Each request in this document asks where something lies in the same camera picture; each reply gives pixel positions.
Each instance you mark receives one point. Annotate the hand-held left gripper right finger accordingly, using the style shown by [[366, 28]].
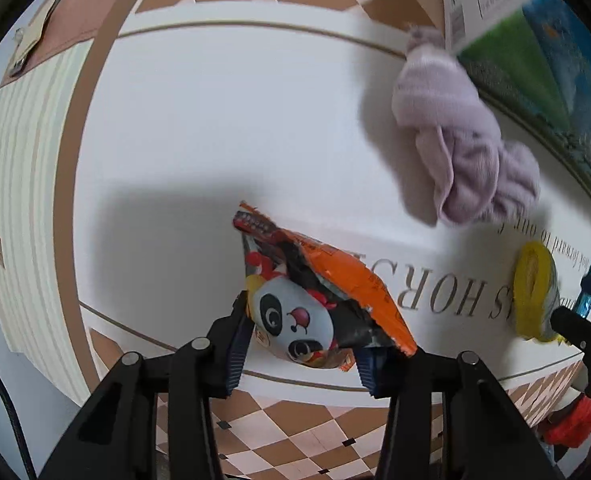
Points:
[[371, 372]]

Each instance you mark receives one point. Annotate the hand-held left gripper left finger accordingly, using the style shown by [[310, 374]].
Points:
[[236, 360]]

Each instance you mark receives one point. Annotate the orange panda snack packet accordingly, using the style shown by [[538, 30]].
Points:
[[320, 305]]

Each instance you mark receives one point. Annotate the orange red cloth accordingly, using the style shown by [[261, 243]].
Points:
[[573, 425]]

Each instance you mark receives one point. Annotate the purple knotted cloth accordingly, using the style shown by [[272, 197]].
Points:
[[455, 145]]

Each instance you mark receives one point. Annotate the green blue printed box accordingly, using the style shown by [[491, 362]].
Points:
[[535, 55]]

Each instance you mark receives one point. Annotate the white printed mat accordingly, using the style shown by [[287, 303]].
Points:
[[225, 110]]

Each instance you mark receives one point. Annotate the beige tag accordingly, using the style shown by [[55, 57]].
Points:
[[31, 30]]

